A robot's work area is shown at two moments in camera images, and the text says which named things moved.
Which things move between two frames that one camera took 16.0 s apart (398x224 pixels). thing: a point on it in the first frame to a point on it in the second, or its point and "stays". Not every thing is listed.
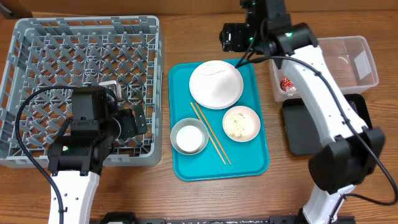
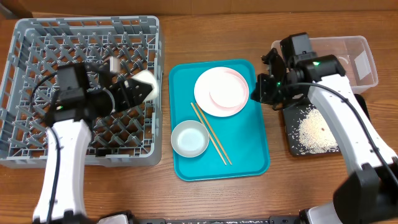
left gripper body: x=127 y=126 to x=122 y=96
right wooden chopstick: x=216 y=139 stays
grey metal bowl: x=193 y=122 stays
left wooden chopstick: x=208 y=134 stays
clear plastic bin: x=349 y=60 stays
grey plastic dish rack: x=58 y=52 stays
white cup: x=189 y=138 to x=147 y=76
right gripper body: x=229 y=37 to x=270 y=86
